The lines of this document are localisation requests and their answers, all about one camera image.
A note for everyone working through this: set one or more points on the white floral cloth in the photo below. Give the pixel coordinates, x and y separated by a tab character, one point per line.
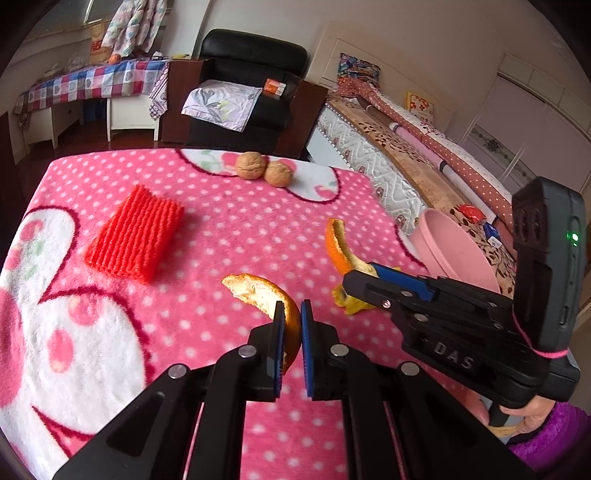
217	104

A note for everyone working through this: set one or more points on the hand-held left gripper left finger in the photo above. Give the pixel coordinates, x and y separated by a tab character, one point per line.
279	350

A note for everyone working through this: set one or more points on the person's right forearm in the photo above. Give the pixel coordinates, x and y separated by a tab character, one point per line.
558	438

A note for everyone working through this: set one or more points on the large window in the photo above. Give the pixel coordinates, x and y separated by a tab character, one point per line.
60	18

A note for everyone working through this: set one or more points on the dark checked towel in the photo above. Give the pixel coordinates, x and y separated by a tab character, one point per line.
159	92

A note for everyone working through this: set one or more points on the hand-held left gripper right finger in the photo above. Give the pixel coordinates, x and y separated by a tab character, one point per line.
308	355

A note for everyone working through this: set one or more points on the walnut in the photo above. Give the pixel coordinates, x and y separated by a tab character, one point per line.
278	174
250	165

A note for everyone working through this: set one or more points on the orange peel chunk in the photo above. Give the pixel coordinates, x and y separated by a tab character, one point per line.
258	290

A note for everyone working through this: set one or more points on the person's right hand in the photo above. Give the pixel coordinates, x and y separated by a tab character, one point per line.
531	413

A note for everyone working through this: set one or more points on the yellow floral pillow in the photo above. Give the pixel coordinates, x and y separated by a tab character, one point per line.
420	106

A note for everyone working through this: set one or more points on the small blue box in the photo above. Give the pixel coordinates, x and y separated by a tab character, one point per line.
492	234

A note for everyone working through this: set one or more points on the colourful patterned pillow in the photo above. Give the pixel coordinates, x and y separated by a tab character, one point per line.
358	69

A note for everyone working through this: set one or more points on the red foam net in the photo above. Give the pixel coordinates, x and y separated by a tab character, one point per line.
134	235

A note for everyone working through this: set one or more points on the brown paper bag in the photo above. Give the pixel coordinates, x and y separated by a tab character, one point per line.
97	46

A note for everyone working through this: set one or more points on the pink plastic basin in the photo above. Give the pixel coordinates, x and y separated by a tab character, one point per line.
448	249

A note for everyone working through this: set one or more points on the pink roll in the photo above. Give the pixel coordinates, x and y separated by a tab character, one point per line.
415	141

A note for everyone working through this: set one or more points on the curved orange peel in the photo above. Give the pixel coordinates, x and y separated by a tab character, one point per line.
339	254

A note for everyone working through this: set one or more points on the cream headboard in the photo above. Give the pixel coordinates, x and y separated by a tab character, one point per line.
369	41

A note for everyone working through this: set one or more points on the white wardrobe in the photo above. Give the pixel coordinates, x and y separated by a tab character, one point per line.
521	115

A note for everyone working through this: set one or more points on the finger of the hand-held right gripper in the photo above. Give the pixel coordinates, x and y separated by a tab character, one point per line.
415	286
369	288

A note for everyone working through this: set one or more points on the black leather armchair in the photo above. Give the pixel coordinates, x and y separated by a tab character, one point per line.
249	50

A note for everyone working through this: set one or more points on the hanging patterned jacket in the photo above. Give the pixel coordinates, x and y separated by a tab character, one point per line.
134	23

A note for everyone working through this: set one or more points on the checked tablecloth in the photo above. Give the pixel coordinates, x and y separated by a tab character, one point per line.
92	81

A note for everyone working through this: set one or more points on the small orange box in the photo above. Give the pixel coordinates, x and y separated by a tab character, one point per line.
274	87

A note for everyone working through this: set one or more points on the small red packet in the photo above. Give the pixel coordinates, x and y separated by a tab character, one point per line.
472	213

